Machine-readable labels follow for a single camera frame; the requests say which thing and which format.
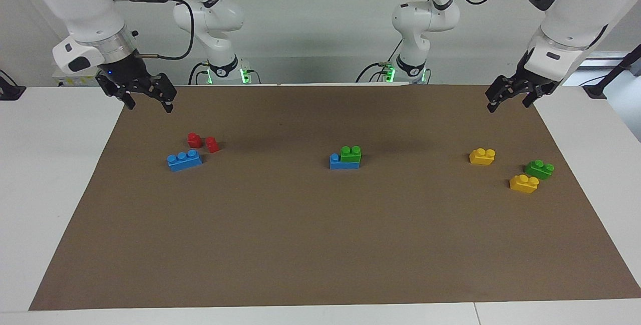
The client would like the white wall socket box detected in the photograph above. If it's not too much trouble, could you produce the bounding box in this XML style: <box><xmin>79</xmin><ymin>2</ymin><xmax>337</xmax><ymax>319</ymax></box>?
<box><xmin>53</xmin><ymin>67</ymin><xmax>101</xmax><ymax>88</ymax></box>

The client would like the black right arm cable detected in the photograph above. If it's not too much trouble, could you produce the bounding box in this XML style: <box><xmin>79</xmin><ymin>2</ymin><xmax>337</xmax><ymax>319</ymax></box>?
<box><xmin>135</xmin><ymin>0</ymin><xmax>195</xmax><ymax>61</ymax></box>

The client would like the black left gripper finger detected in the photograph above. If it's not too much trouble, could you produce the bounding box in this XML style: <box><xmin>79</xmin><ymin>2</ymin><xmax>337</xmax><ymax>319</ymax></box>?
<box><xmin>521</xmin><ymin>80</ymin><xmax>557</xmax><ymax>109</ymax></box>
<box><xmin>484</xmin><ymin>75</ymin><xmax>517</xmax><ymax>114</ymax></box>

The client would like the black table clamp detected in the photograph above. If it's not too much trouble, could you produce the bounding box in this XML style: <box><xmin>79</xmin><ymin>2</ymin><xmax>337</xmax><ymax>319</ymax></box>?
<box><xmin>0</xmin><ymin>70</ymin><xmax>27</xmax><ymax>101</ymax></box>

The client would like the black right base cable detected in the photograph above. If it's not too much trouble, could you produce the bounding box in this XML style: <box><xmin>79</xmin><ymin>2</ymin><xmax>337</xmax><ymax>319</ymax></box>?
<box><xmin>188</xmin><ymin>61</ymin><xmax>210</xmax><ymax>85</ymax></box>

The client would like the blue three-stud brick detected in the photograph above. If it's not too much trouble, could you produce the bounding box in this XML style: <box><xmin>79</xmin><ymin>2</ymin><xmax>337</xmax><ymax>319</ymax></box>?
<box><xmin>329</xmin><ymin>153</ymin><xmax>361</xmax><ymax>170</ymax></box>
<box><xmin>167</xmin><ymin>149</ymin><xmax>203</xmax><ymax>172</ymax></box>

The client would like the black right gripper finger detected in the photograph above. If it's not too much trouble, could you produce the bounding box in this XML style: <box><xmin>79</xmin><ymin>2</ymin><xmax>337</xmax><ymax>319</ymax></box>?
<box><xmin>95</xmin><ymin>73</ymin><xmax>136</xmax><ymax>111</ymax></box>
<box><xmin>149</xmin><ymin>72</ymin><xmax>178</xmax><ymax>114</ymax></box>

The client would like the yellow two-stud brick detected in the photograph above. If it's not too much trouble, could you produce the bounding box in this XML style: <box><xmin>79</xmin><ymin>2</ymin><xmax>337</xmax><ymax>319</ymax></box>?
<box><xmin>469</xmin><ymin>148</ymin><xmax>496</xmax><ymax>166</ymax></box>
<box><xmin>509</xmin><ymin>174</ymin><xmax>540</xmax><ymax>194</ymax></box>

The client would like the black left base cable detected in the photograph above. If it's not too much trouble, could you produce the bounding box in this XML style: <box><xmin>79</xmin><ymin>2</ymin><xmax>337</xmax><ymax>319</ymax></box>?
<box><xmin>356</xmin><ymin>39</ymin><xmax>404</xmax><ymax>84</ymax></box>

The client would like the brown table mat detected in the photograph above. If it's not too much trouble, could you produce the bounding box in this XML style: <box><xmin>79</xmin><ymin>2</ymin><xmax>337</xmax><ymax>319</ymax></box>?
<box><xmin>29</xmin><ymin>84</ymin><xmax>641</xmax><ymax>311</ymax></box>

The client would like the black stand with clamp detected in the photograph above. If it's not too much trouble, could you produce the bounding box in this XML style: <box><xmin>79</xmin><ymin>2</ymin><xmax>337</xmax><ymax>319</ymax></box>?
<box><xmin>582</xmin><ymin>45</ymin><xmax>641</xmax><ymax>99</ymax></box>

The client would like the black base cable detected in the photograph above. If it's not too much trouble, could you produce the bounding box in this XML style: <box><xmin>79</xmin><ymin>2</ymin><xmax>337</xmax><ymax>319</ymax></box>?
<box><xmin>356</xmin><ymin>39</ymin><xmax>404</xmax><ymax>84</ymax></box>
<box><xmin>188</xmin><ymin>61</ymin><xmax>210</xmax><ymax>85</ymax></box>

